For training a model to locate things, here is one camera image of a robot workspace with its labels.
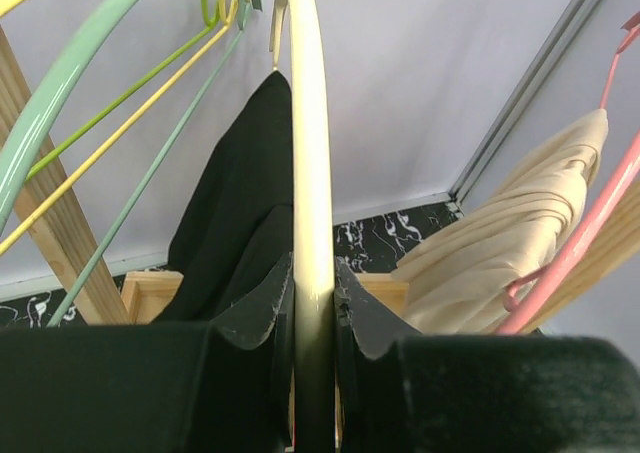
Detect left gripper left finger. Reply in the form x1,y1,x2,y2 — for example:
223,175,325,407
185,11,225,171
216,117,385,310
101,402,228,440
1,256,293,452

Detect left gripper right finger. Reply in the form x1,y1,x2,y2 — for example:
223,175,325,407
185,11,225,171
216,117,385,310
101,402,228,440
334,262,639,452

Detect cream plastic hanger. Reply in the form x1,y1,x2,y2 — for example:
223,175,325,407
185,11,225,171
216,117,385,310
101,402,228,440
270,0,335,452

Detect beige trousers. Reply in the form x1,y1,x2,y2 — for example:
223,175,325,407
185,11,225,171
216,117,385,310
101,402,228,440
392,109,608,335

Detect black trousers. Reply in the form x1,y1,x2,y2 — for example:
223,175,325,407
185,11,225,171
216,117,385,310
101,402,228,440
158,71,293,321

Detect pink plastic hanger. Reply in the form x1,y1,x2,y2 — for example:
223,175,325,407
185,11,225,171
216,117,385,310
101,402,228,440
496,12,640,335

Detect green plastic hanger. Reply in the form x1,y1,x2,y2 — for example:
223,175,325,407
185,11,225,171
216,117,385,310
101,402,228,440
26,0,221,180

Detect mint green hanger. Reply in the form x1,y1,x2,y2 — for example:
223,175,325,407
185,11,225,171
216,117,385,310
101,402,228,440
1,0,262,326

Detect yellow plastic hanger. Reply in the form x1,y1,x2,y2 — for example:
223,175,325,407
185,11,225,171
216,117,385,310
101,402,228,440
1,0,238,252

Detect wooden clothes rack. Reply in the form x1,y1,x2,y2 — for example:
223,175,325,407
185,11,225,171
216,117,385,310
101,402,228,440
1,26,639,326

